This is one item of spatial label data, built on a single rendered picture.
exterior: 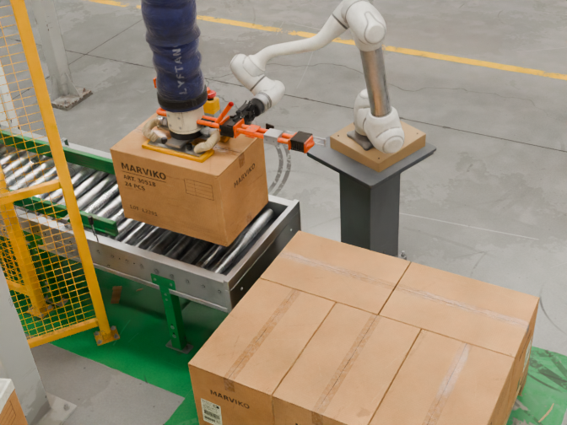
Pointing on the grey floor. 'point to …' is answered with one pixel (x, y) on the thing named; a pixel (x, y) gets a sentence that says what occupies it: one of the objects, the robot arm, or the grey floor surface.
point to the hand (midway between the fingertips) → (234, 126)
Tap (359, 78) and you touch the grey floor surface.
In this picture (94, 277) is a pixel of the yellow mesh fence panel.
